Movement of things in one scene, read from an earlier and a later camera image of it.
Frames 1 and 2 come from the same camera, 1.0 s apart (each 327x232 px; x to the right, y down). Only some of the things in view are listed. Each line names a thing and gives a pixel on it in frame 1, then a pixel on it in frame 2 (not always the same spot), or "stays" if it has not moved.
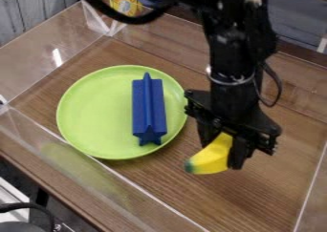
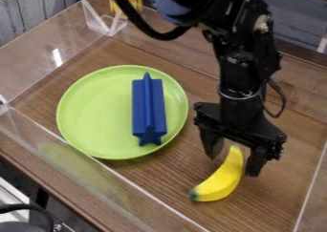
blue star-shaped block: (149, 110) stays
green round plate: (95, 110) stays
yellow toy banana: (211, 160) → (223, 186)
